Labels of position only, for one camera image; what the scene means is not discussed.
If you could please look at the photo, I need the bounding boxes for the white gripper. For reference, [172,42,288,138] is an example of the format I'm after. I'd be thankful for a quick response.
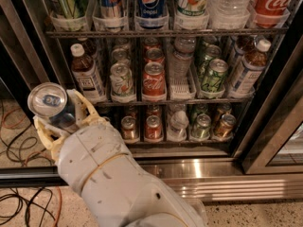
[33,89,139,195]

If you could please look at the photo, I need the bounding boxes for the Red Bull can front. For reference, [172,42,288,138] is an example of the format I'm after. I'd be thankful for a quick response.
[27,82,79,133]

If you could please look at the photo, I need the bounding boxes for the red bull can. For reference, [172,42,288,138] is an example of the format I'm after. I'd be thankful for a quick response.
[98,0,124,19]
[27,82,79,133]

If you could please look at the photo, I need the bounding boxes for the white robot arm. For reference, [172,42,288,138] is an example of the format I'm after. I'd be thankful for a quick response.
[27,83,207,227]

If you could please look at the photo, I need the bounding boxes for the brown can bottom shelf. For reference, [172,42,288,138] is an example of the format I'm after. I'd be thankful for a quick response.
[121,116,138,140]

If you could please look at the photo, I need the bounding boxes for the front 7up can middle shelf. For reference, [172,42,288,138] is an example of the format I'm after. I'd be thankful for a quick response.
[110,63,134,96]

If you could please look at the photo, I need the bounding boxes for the left fridge glass door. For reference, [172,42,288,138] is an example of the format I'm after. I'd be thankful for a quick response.
[0,0,75,187]

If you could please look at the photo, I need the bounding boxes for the fridge glass door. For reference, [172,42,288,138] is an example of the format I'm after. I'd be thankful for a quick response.
[0,0,75,187]
[237,40,303,176]

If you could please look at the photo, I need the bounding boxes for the orange can bottom shelf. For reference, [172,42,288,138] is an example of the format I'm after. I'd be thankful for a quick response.
[145,115,162,140]

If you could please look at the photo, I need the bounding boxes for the front Coca-Cola can middle shelf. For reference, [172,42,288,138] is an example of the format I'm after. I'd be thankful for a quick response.
[143,62,165,96]

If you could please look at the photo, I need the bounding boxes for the coca-cola can shelf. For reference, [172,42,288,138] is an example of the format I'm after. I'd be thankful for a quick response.
[143,62,165,96]
[255,0,291,28]

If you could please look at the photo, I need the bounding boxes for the water bottle bottom shelf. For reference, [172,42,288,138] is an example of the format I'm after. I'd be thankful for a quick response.
[167,111,189,142]

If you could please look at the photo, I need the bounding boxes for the water bottle shelf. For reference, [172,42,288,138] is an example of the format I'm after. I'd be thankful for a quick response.
[170,37,196,78]
[167,111,189,142]
[209,0,256,17]

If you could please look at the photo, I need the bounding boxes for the green can top shelf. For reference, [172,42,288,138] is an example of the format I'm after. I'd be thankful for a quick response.
[44,0,89,20]

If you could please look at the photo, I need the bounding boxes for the green can shelf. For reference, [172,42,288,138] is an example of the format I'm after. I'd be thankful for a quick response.
[201,59,228,93]
[44,0,89,20]
[191,113,211,139]

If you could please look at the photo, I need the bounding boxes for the water bottle middle shelf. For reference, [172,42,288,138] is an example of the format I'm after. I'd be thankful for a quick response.
[170,37,196,78]

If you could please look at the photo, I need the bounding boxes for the green can bottom shelf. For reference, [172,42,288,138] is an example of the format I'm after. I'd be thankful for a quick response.
[191,113,211,139]

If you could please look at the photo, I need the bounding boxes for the steel fridge bottom grille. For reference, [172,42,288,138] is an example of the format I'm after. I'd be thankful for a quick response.
[139,159,303,202]

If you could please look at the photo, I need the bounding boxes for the front green can middle shelf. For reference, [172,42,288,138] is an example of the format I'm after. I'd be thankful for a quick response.
[201,59,228,93]

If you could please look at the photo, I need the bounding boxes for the Pepsi can top shelf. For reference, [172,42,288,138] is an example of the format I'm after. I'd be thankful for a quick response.
[137,0,165,18]

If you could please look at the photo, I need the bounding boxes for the gold can bottom shelf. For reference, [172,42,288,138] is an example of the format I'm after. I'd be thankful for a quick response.
[214,113,236,138]

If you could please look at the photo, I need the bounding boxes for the water bottle top shelf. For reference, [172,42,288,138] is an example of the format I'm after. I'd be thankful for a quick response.
[209,0,256,17]

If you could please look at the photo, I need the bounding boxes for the right fridge glass door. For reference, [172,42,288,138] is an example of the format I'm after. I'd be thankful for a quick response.
[237,40,303,176]

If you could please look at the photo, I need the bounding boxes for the Coca-Cola can top shelf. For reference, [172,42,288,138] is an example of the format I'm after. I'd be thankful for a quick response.
[255,0,291,28]

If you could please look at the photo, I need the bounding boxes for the front tea bottle left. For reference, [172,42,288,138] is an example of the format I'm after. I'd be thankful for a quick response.
[70,44,105,103]

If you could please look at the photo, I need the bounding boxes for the tea bottle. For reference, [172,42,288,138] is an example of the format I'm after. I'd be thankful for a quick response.
[70,44,105,103]
[228,39,271,94]

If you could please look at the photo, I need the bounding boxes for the clear plastic food container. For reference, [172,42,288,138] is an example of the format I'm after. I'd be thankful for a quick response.
[187,199,208,227]

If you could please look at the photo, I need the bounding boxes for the front tea bottle right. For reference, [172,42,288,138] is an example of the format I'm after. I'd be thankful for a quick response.
[228,39,271,94]

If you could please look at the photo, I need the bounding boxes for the black cable on floor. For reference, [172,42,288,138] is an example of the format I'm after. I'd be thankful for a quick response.
[0,99,57,227]

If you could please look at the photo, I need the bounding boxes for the orange cable on floor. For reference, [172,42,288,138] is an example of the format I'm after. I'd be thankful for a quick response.
[0,106,62,227]

